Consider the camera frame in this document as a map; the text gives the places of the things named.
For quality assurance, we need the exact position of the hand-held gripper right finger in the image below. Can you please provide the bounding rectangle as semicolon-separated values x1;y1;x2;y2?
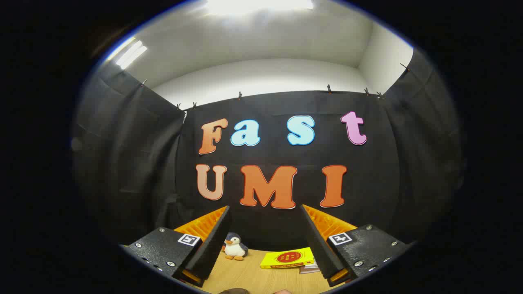
300;204;413;287

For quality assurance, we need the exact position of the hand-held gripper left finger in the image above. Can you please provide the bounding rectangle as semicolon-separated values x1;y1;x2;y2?
121;205;233;288

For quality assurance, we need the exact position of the penguin plush toy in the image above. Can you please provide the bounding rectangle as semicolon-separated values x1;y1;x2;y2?
222;232;249;261

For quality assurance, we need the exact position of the yellow book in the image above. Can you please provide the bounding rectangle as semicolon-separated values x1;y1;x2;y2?
260;247;315;269

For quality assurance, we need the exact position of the long ceiling tube light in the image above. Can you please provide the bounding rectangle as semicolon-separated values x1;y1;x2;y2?
116;40;148;70

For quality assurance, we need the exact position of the wide ceiling light panel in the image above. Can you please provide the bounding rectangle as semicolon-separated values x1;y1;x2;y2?
206;0;314;16

